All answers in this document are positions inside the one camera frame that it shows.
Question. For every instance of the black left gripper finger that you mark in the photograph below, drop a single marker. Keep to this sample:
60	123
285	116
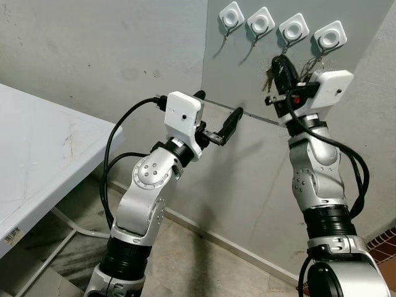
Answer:
232	124
200	94

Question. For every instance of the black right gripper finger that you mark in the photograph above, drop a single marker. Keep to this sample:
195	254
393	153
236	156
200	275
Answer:
293	75
281	73

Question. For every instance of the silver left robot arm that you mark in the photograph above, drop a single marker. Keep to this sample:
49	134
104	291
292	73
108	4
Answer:
139	204

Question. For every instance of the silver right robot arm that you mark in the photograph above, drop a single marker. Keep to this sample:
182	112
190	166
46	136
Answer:
318	179

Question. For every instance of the white folding table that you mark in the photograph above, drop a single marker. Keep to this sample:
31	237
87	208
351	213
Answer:
43	154

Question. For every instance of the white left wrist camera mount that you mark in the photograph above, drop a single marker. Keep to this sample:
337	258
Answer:
184	117

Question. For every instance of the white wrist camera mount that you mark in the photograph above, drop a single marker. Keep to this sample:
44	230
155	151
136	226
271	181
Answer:
184	117
331	90

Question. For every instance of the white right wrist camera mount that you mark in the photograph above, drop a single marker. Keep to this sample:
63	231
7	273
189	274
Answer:
331	90

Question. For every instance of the grey wall panel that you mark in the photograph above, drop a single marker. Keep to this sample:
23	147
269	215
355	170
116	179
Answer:
241	74

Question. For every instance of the white square wall hook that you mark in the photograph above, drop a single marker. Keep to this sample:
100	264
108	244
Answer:
330	37
260	22
293	28
232	15

